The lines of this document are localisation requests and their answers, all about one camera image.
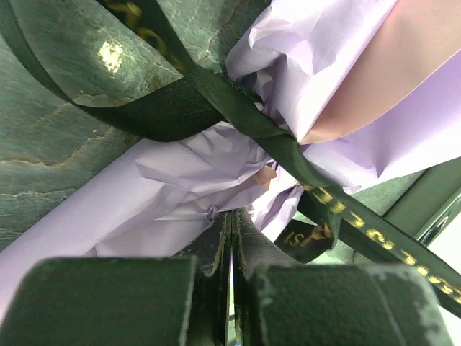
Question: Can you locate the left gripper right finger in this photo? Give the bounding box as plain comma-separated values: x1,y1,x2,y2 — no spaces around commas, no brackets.
233,210,452,346

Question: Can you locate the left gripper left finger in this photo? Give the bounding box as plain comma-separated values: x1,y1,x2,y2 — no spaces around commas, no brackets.
1,213,231,345

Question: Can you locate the black ribbon with gold lettering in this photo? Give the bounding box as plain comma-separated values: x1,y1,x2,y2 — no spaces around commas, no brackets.
0,0,461,318

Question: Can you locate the purple pink wrapping paper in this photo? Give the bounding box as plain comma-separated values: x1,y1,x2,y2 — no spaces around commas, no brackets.
0,0,461,318

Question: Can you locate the aluminium frame rail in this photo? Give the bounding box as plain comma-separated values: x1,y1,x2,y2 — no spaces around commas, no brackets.
338,158,461,253

